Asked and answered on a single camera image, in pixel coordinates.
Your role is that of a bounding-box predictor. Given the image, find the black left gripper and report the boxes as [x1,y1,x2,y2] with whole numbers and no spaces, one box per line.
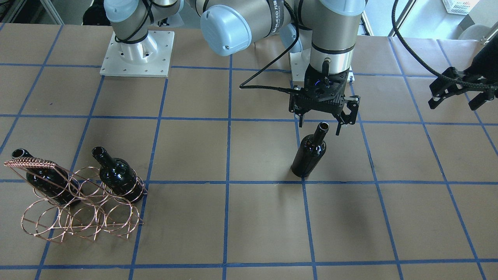
[428,43,498,110]

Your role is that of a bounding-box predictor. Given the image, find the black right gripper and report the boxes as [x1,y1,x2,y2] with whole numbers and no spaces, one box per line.
[289,64,360,135]

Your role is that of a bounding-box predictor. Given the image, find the dark glass wine bottle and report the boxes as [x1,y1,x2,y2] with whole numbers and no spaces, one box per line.
[291,122,329,177]

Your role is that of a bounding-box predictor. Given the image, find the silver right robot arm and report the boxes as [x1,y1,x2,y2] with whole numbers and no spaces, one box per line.
[100,0,366,135]

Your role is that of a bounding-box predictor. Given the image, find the dark bottle in basket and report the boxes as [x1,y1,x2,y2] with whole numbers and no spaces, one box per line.
[92,146,144,203]
[26,167,80,206]

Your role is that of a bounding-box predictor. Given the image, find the white plastic crate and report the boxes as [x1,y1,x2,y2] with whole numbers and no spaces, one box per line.
[442,0,479,16]

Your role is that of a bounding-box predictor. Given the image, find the black braided cable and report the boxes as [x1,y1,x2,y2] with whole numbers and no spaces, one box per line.
[391,0,498,88]
[239,0,302,96]

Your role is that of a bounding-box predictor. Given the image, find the copper wire wine basket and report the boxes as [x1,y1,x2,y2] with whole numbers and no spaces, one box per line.
[20,166,144,243]

